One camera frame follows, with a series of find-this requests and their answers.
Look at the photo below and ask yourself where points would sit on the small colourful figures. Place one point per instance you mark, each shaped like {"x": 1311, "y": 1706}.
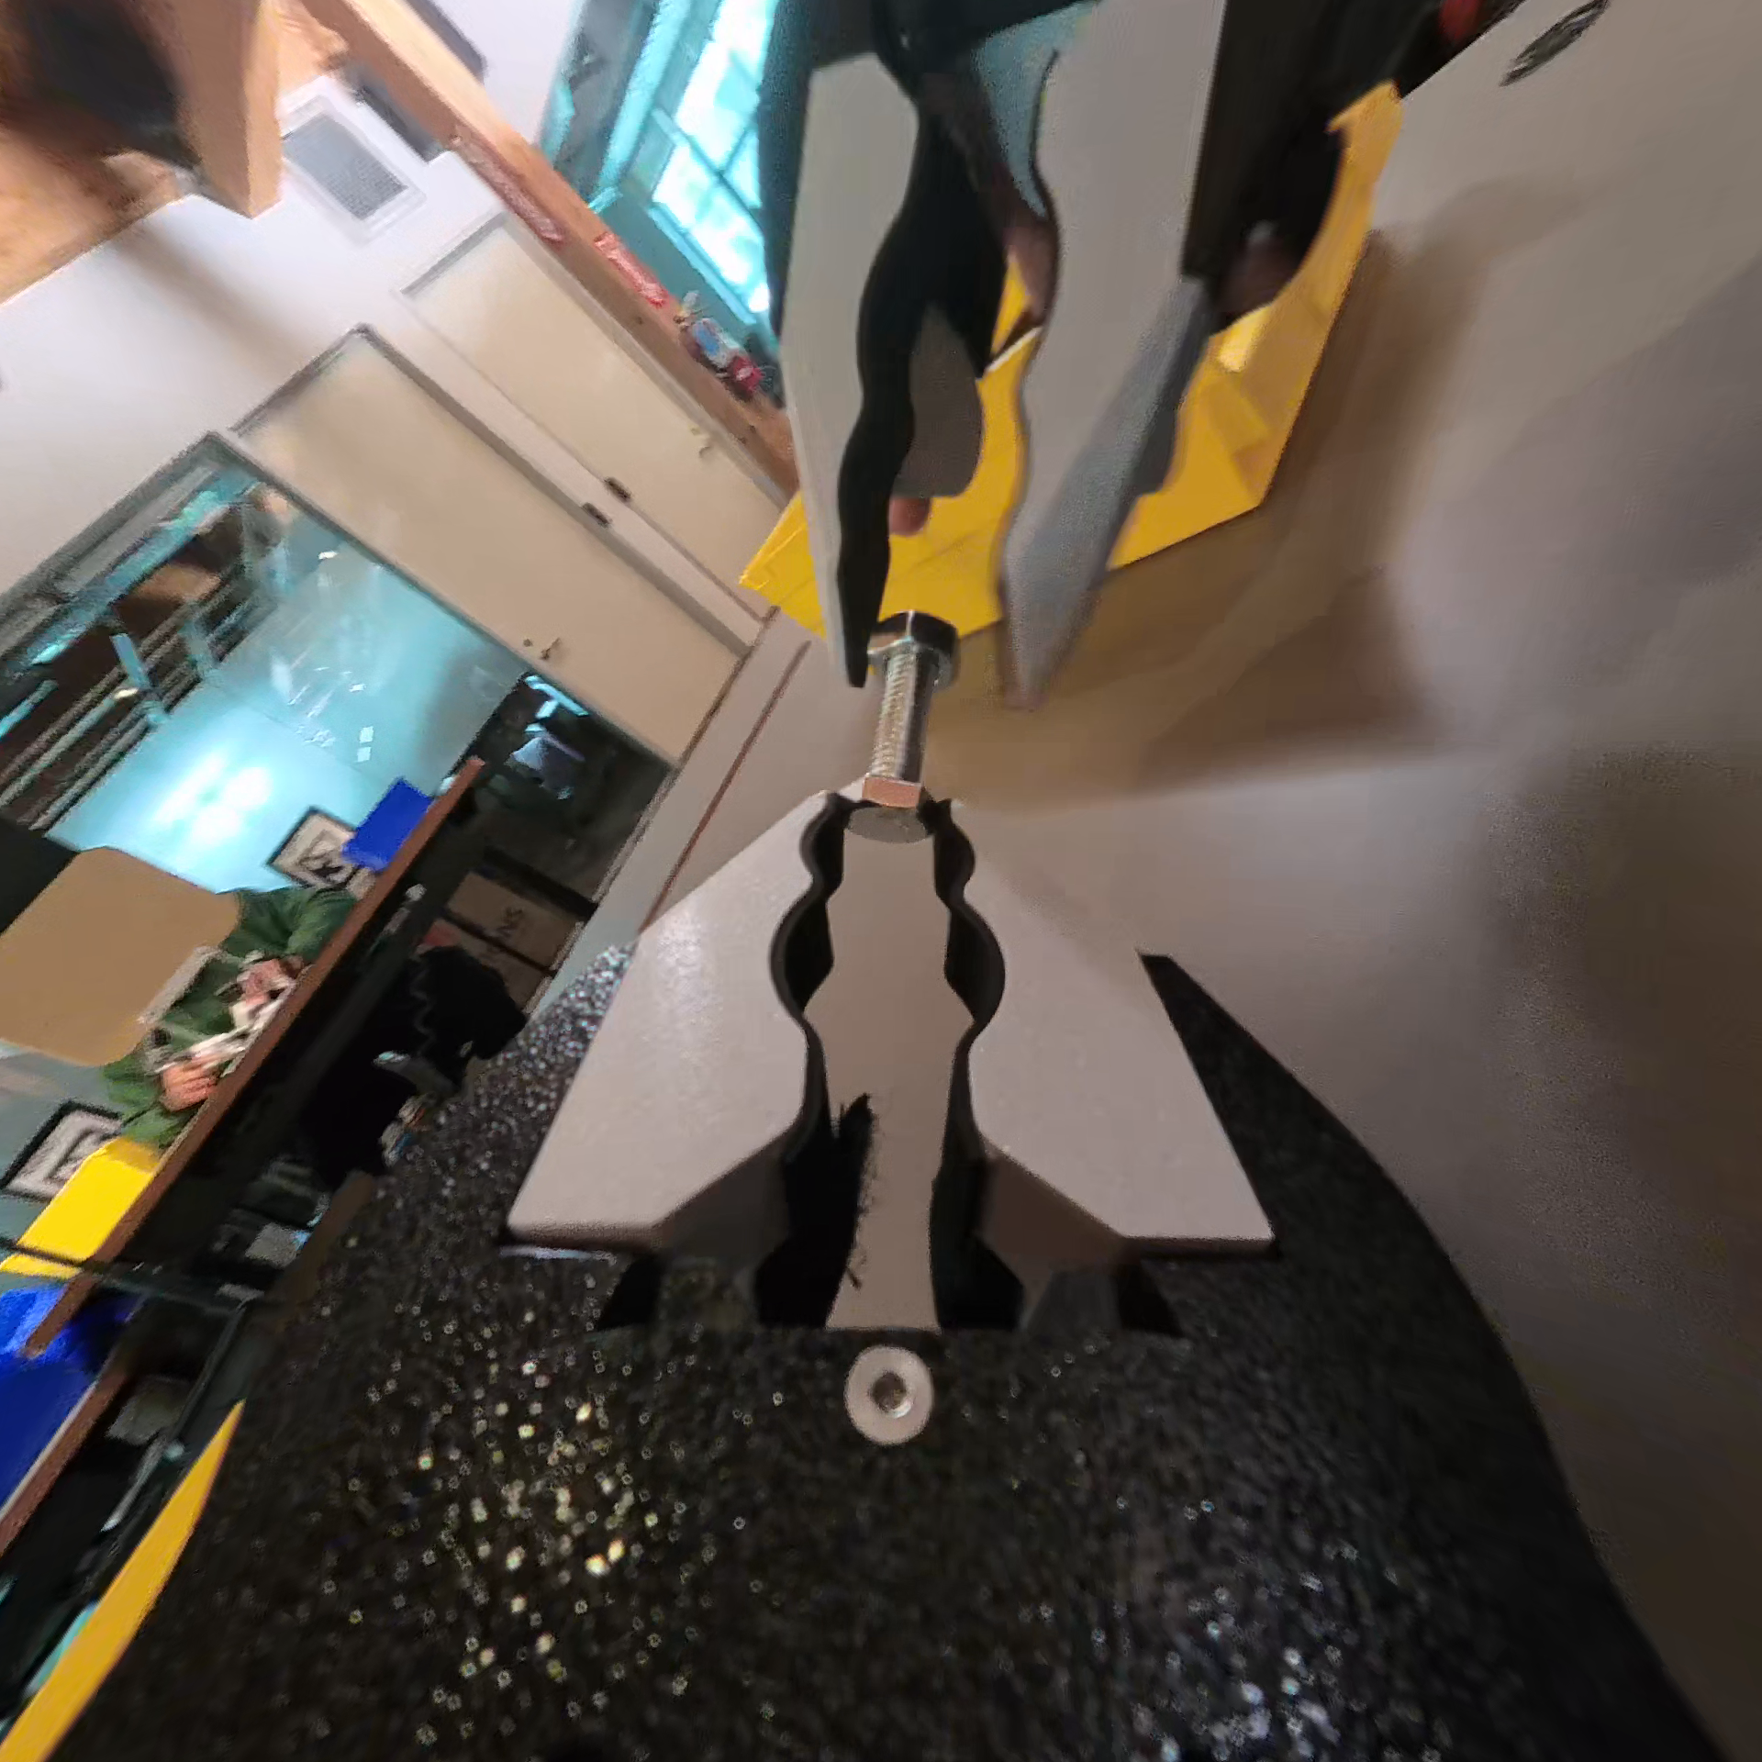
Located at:
{"x": 719, "y": 352}

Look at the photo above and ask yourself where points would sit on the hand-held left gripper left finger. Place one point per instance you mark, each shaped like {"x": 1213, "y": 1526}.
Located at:
{"x": 661, "y": 1059}

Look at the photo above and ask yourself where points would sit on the yellow storage bin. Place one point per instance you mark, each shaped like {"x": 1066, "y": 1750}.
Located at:
{"x": 110, "y": 1611}

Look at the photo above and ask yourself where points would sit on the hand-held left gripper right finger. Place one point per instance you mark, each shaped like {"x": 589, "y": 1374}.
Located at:
{"x": 1087, "y": 1088}

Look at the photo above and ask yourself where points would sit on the blue plastic bin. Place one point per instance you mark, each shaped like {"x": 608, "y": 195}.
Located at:
{"x": 391, "y": 826}

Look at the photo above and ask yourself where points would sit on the white air vent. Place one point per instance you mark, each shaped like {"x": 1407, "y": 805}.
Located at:
{"x": 344, "y": 167}

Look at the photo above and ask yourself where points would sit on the black table grommet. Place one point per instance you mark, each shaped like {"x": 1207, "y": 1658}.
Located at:
{"x": 1554, "y": 39}

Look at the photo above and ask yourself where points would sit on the yellow plastic bin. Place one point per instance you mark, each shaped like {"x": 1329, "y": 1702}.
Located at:
{"x": 1240, "y": 399}

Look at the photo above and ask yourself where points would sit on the silver hex nut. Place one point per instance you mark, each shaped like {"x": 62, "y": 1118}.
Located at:
{"x": 897, "y": 805}

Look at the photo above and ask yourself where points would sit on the glass partition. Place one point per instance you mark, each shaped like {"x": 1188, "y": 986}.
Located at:
{"x": 317, "y": 661}

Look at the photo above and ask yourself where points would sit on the white cabinet door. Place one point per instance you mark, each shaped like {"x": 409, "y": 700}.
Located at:
{"x": 523, "y": 551}
{"x": 605, "y": 399}

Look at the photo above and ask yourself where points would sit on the person's right hand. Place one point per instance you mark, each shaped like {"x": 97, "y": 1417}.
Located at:
{"x": 943, "y": 414}

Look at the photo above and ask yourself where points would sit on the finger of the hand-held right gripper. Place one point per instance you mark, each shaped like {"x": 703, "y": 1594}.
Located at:
{"x": 1115, "y": 275}
{"x": 827, "y": 345}

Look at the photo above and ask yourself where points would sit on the framed picture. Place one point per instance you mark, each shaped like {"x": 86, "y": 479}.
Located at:
{"x": 316, "y": 853}

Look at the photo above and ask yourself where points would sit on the silver hex bolt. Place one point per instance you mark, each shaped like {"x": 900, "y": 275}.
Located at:
{"x": 900, "y": 703}

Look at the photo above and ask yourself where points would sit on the window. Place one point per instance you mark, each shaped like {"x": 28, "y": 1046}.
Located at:
{"x": 701, "y": 153}

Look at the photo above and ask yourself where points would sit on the wooden edged desk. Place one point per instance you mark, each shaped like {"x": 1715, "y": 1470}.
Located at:
{"x": 275, "y": 1048}

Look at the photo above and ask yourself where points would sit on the wooden ceiling beam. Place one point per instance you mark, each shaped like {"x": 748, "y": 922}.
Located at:
{"x": 550, "y": 208}

